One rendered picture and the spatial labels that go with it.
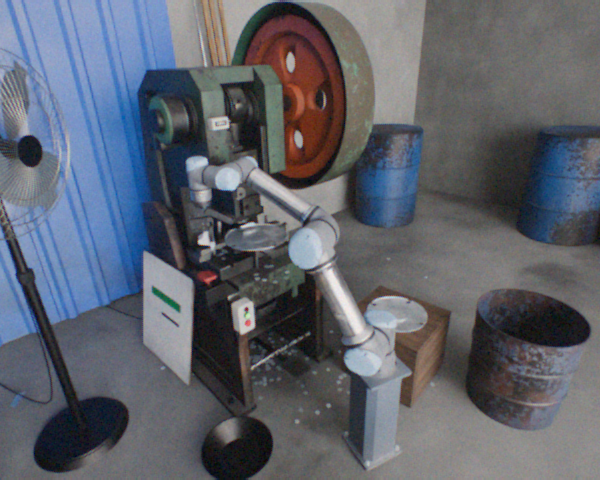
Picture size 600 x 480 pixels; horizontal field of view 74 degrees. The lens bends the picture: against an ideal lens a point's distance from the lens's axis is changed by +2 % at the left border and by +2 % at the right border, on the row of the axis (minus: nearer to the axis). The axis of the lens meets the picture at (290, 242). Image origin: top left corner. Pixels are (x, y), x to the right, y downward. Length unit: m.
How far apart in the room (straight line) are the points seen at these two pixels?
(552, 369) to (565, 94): 2.97
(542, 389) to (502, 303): 0.43
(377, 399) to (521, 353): 0.63
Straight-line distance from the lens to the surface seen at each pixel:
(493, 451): 2.07
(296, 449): 1.92
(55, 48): 2.69
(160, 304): 2.28
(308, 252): 1.21
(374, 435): 1.76
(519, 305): 2.24
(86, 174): 2.75
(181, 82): 1.68
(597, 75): 4.39
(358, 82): 1.73
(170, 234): 2.02
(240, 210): 1.78
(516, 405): 2.08
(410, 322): 2.02
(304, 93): 1.94
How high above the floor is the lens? 1.54
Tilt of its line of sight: 26 degrees down
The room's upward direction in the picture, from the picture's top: 2 degrees counter-clockwise
